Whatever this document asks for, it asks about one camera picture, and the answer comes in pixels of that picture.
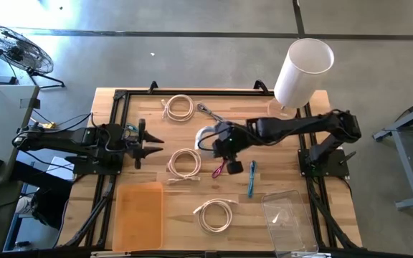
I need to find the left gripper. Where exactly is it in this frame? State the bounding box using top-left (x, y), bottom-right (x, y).
top-left (122, 119), bottom-right (165, 170)

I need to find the pink cable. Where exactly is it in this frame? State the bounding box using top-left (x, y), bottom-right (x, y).
top-left (212, 158), bottom-right (228, 179)

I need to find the grey cable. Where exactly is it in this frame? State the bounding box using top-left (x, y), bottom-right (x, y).
top-left (196, 102), bottom-right (225, 123)

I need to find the cream cable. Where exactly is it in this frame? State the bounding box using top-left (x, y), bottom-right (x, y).
top-left (166, 148), bottom-right (203, 186)
top-left (161, 94), bottom-right (196, 123)
top-left (192, 198), bottom-right (239, 234)

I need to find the teal cable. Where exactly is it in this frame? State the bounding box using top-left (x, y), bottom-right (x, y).
top-left (247, 160), bottom-right (257, 199)

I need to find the translucent orange plastic bin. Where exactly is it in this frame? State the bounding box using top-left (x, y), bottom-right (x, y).
top-left (112, 181), bottom-right (164, 252)

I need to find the white paper sheet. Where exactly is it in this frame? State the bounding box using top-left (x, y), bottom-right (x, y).
top-left (46, 156), bottom-right (75, 181)

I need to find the clear plastic bin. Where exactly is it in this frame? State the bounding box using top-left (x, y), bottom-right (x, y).
top-left (262, 189), bottom-right (319, 257)

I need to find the white shade table lamp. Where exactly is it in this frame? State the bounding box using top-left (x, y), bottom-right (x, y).
top-left (266, 37), bottom-right (336, 125)

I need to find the black floor fan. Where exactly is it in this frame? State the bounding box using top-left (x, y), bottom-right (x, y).
top-left (0, 23), bottom-right (66, 90)

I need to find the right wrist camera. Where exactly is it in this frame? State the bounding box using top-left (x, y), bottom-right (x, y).
top-left (227, 160), bottom-right (245, 176)

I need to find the black aluminium table frame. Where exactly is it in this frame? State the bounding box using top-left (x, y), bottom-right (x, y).
top-left (57, 79), bottom-right (367, 252)

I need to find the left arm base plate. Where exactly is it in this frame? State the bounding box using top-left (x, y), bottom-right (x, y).
top-left (65, 154), bottom-right (123, 176)

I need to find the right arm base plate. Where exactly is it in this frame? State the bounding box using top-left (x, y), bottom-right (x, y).
top-left (298, 148), bottom-right (357, 179)

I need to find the grey metal table frame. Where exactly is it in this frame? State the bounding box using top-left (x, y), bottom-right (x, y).
top-left (372, 92), bottom-right (413, 211)

